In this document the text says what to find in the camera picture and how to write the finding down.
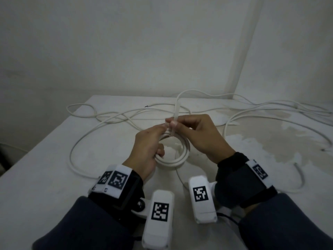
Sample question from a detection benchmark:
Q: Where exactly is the black wrist strap with markers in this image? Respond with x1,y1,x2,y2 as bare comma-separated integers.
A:
214,152,278,209
88,164,145,225

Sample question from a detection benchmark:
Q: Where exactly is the long white cable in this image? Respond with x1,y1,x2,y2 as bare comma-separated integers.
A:
66,89,333,193

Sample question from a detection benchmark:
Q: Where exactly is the thin black cable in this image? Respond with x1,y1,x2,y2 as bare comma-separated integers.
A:
216,212,241,226

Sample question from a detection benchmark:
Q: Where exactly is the person's left forearm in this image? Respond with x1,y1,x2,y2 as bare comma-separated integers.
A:
32,196,137,250

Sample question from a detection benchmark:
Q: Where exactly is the person's right hand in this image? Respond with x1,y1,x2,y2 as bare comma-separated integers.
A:
165,114,236,164

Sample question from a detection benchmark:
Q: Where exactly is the person's right forearm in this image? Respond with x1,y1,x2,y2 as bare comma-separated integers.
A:
238,193,333,250

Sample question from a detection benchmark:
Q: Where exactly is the person's left hand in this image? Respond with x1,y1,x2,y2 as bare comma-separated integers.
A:
122,123,172,182

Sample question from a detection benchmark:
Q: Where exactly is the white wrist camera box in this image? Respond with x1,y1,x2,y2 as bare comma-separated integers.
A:
188,175,218,224
141,189,175,250

